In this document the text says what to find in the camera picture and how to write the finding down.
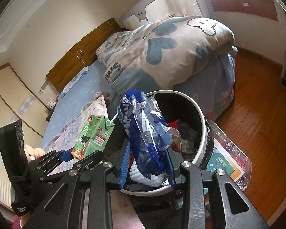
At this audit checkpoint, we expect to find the dark wooden nightstand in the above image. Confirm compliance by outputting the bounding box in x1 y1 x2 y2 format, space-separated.
46 110 54 122

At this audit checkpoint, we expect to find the grey baby crib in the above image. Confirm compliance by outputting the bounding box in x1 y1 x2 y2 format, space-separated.
119 0 216 30

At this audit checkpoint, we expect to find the blue bed sheet mattress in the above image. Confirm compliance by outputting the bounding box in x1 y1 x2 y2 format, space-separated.
40 60 113 150

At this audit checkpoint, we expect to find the wooden headboard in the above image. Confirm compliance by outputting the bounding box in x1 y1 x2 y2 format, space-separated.
46 18 121 93

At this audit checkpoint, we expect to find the beige teddy bear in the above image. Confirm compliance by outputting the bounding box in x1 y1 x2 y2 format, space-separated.
24 144 46 162

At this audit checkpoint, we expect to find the cream sliding wardrobe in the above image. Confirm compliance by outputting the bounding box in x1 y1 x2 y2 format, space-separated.
0 64 49 204

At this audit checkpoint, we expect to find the blue plastic snack bag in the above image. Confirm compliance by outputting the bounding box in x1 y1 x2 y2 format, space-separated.
117 90 173 188

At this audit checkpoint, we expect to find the white bubble wrap piece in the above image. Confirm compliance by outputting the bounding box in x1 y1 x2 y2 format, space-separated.
129 159 171 188

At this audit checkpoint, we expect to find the cloud heart print duvet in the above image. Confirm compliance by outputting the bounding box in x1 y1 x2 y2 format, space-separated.
96 16 235 95

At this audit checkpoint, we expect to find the green milk carton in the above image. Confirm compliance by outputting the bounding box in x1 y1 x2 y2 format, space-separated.
72 115 115 160

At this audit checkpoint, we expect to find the teal picture book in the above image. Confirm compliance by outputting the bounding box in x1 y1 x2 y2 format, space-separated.
199 139 245 182

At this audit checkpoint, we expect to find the pink floral quilt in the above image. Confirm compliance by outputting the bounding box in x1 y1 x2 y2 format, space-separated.
42 92 144 228

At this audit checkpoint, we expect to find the white bunny toy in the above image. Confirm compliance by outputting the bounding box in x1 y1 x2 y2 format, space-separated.
46 98 57 110

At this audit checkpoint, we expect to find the blue white pillow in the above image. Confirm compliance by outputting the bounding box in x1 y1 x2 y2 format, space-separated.
60 67 89 97

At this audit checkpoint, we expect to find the silver foil padded box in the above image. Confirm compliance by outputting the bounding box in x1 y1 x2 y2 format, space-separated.
208 120 252 191

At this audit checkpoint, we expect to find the black white-rimmed trash bin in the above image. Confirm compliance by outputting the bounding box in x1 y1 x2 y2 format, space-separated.
105 90 214 197

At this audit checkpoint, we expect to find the red snack wrapper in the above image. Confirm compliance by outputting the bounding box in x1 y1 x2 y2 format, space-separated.
168 119 198 154

